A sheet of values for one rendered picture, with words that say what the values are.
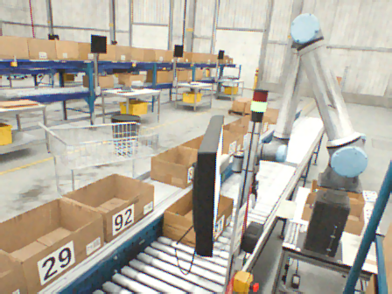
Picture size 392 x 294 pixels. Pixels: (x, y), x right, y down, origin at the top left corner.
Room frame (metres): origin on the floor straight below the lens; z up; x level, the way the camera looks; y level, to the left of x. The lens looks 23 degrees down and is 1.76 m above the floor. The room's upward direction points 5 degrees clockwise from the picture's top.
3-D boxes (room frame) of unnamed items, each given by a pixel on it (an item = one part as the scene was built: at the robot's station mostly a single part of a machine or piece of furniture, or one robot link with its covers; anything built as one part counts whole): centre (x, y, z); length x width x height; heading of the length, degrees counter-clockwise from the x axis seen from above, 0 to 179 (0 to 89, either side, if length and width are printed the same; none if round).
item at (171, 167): (2.12, 0.12, 0.96); 0.39 x 0.29 x 0.17; 155
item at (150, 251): (1.27, 0.01, 0.72); 0.52 x 0.05 x 0.05; 65
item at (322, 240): (1.52, -0.77, 0.91); 0.26 x 0.26 x 0.33; 69
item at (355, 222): (1.89, -0.98, 0.80); 0.38 x 0.28 x 0.10; 66
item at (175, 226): (1.61, -0.05, 0.83); 0.39 x 0.29 x 0.17; 155
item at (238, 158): (1.00, -0.07, 1.40); 0.28 x 0.11 x 0.11; 155
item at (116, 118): (5.09, 1.28, 0.32); 0.50 x 0.50 x 0.64
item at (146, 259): (1.21, 0.04, 0.72); 0.52 x 0.05 x 0.05; 65
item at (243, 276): (1.09, -0.27, 0.84); 0.15 x 0.09 x 0.07; 155
